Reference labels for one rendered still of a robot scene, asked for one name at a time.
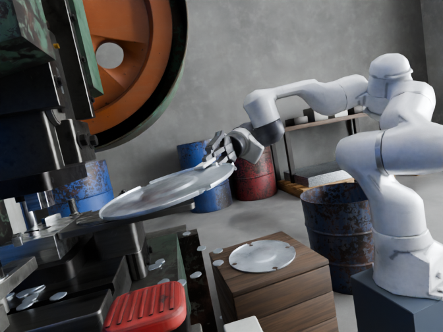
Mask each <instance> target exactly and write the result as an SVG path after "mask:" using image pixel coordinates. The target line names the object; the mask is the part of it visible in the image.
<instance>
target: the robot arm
mask: <svg viewBox="0 0 443 332"><path fill-rule="evenodd" d="M412 72H413V70H412V69H411V68H410V66H409V62H408V60H407V59H406V58H405V57H404V56H403V55H400V54H399V53H389V54H385V55H381V56H379V57H377V58H376V59H375V60H374V61H372V62H371V64H370V68H369V81H367V80H366V78H365V77H364V76H360V75H358V74H354V75H351V76H346V77H343V78H340V79H338V80H335V81H333V82H328V83H322V82H318V81H317V80H315V79H311V80H303V81H300V82H295V83H292V84H286V85H283V86H278V87H275V88H269V89H262V90H255V91H253V92H251V93H250V94H248V95H247V96H246V98H245V100H244V104H243V107H244V109H245V111H246V112H247V114H248V116H249V119H250V120H251V121H250V122H247V123H243V124H241V125H240V126H238V127H236V128H234V129H233V130H232V131H231V132H229V133H227V134H226V133H224V131H223V130H221V131H218V132H216V133H215V136H214V137H213V139H212V140H211V141H210V143H209V144H208V145H207V146H206V147H205V151H206V152H207V154H206V155H204V157H203V158H202V163H200V164H198V165H197V166H196V167H194V170H199V169H204V168H205V167H207V166H208V165H209V164H211V163H212V162H213V161H215V160H216V158H215V156H217V155H219V154H221V156H220V157H219V159H218V160H217V161H215V162H214V163H216V164H217V165H219V166H220V165H222V163H225V162H228V163H230V164H232V165H233V168H234V171H236V170H237V168H236V166H234V162H235V161H236V159H237V158H238V157H241V158H243V159H246V160H247V161H250V162H251V163H253V164H255V163H256V162H257V161H258V160H259V159H260V157H261V155H262V153H263V151H264V147H268V146H270V145H272V144H275V143H276V142H278V141H279V140H280V139H281V138H282V136H283V135H284V132H285V129H284V127H283V124H282V122H281V119H280V115H279V113H278V109H277V107H276V103H275V100H277V99H281V98H285V97H290V96H295V95H297V96H299V97H301V98H303V99H304V101H305V102H306V103H307V104H308V105H309V106H310V107H311V108H312V109H313V110H314V111H315V112H317V113H319V114H321V115H325V116H332V115H335V114H338V113H340V112H343V111H347V110H348V109H350V108H353V107H355V106H357V105H362V106H363V107H362V110H363V113H365V114H367V115H368V116H369V117H370V118H372V119H374V120H376V121H379V123H380V129H381V130H375V131H369V132H359V133H356V134H354V135H351V136H348V137H345V138H343V139H341V140H340V141H339V143H338V144H337V147H336V151H335V155H336V161H337V163H338V165H339V167H340V169H342V170H343V171H345V172H346V173H348V174H349V175H351V176H352V177H353V178H354V179H355V180H356V181H357V182H358V183H359V185H360V187H361V188H362V190H363V192H364V193H365V195H366V197H367V198H368V201H369V208H370V215H371V219H372V226H373V227H372V229H371V230H372V237H373V241H374V263H372V268H373V271H374V272H373V276H372V278H373V279H374V282H375V283H376V285H378V286H379V287H381V288H383V289H385V290H387V291H389V292H390V293H392V294H397V295H402V296H409V297H413V298H429V299H434V300H441V301H443V244H441V243H439V242H437V241H435V240H434V239H432V237H431V235H430V233H429V230H428V229H427V226H426V221H425V211H424V205H423V200H422V199H421V197H420V196H419V195H418V194H417V193H416V192H414V191H413V190H412V189H410V188H408V187H406V186H404V185H402V184H400V183H399V182H398V181H397V180H396V179H395V178H394V176H393V175H427V174H431V173H437V172H441V171H443V125H441V124H436V123H433V122H431V121H430V120H431V117H432V113H433V111H434V107H435V103H436V100H435V94H434V90H433V88H432V87H431V86H429V85H428V84H427V83H425V82H418V81H413V79H412V77H411V73H412ZM218 144H220V146H219V147H218V148H216V147H217V146H218ZM215 148H216V149H215Z"/></svg>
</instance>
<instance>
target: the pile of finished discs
mask: <svg viewBox="0 0 443 332"><path fill-rule="evenodd" d="M252 245H253V246H249V244H244V245H242V246H240V247H238V248H237V249H235V250H234V251H233V252H232V253H231V255H230V257H229V263H230V265H231V266H232V267H233V268H234V269H236V270H238V271H242V272H245V273H267V272H271V271H275V270H276V269H272V268H273V267H278V268H277V269H281V268H283V267H285V266H287V265H288V264H290V263H291V262H292V261H293V260H294V258H295V255H296V253H295V249H294V247H292V246H290V245H289V244H288V243H286V242H283V241H279V240H259V241H255V242H252ZM286 246H290V248H285V247H286ZM233 263H237V265H232V264H233Z"/></svg>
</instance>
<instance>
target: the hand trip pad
mask: <svg viewBox="0 0 443 332"><path fill-rule="evenodd" d="M186 314H187V310H186V300H185V291H184V288H183V286H182V284H181V283H179V282H177V281H169V282H165V283H161V284H158V285H154V286H151V287H146V288H143V289H138V290H134V291H131V292H128V293H125V294H122V295H121V296H118V297H117V298H116V299H115V300H114V301H113V303H112V304H111V306H110V308H109V311H108V313H107V315H106V318H105V321H104V323H103V325H102V332H170V331H172V330H174V329H176V328H178V326H180V325H181V324H182V323H183V322H184V320H185V318H186Z"/></svg>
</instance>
